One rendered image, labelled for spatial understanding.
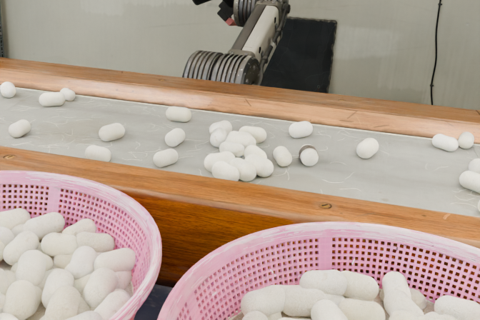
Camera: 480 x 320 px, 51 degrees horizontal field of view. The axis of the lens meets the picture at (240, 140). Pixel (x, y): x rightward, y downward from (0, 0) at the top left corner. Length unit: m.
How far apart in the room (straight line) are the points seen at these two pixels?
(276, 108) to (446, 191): 0.30
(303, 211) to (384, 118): 0.37
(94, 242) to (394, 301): 0.23
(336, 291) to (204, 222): 0.13
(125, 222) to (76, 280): 0.06
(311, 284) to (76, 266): 0.17
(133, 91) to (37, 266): 0.49
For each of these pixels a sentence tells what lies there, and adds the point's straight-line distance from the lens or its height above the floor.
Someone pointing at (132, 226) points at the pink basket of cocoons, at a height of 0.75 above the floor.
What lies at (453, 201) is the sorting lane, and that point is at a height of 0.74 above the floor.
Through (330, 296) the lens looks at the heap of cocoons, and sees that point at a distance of 0.38.
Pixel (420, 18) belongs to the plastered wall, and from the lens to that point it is 2.65.
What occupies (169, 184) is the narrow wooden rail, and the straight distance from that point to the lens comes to 0.45.
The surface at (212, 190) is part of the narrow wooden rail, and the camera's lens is 0.45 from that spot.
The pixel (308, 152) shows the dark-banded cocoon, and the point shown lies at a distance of 0.58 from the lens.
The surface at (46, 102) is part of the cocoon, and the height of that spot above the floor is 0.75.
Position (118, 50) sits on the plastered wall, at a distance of 2.84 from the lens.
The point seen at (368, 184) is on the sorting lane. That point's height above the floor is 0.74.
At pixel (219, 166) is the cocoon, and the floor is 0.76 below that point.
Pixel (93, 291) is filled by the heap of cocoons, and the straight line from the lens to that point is 0.36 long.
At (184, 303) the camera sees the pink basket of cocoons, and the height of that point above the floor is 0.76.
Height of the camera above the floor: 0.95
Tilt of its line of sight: 18 degrees down
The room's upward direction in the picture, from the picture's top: 4 degrees clockwise
